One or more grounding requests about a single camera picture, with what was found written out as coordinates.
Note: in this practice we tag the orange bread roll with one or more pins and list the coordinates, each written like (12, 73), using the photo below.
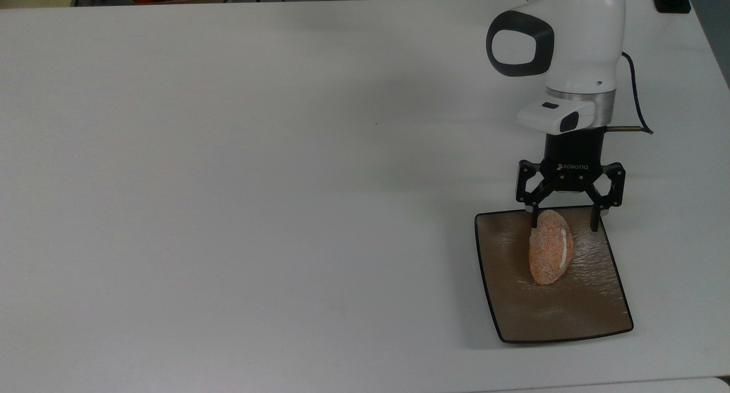
(547, 250)

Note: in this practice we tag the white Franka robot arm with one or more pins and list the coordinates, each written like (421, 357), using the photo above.
(582, 33)

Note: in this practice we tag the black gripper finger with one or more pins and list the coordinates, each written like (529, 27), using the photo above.
(613, 193)
(527, 187)

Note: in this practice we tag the square brown ceramic plate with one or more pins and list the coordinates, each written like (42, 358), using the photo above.
(570, 307)

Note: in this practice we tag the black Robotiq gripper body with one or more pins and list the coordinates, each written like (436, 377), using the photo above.
(573, 159)

